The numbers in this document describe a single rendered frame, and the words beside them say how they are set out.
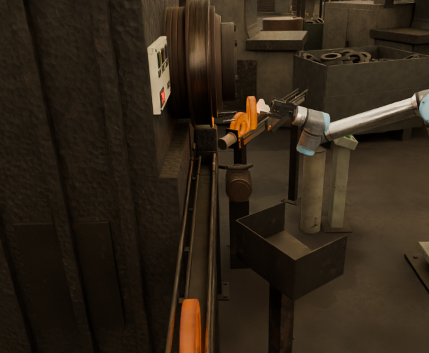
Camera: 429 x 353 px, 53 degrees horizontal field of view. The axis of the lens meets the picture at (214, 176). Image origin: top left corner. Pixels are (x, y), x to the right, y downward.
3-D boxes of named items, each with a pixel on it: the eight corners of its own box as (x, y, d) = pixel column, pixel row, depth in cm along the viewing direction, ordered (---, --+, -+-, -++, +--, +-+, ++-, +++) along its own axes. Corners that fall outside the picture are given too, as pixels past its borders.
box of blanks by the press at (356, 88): (319, 152, 378) (326, 61, 346) (283, 125, 451) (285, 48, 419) (421, 139, 399) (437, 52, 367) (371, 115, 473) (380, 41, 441)
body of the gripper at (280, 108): (271, 96, 203) (296, 102, 204) (266, 113, 206) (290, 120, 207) (273, 100, 196) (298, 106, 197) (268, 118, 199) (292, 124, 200)
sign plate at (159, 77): (153, 114, 120) (146, 47, 112) (165, 92, 143) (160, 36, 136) (161, 114, 120) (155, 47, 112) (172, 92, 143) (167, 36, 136)
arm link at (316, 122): (326, 137, 202) (334, 118, 198) (301, 131, 201) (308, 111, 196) (322, 129, 211) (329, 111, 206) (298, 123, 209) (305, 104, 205)
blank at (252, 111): (249, 103, 191) (257, 102, 192) (246, 92, 205) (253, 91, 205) (249, 134, 199) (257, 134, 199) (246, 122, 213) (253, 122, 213)
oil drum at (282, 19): (263, 84, 632) (263, 19, 596) (259, 75, 686) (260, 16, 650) (303, 82, 630) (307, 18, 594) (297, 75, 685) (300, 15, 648)
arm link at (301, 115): (298, 123, 209) (302, 129, 200) (289, 120, 208) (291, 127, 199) (304, 106, 205) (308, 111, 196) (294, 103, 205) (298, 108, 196)
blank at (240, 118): (235, 148, 225) (241, 148, 223) (226, 129, 213) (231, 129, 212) (248, 125, 231) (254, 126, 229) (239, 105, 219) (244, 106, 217)
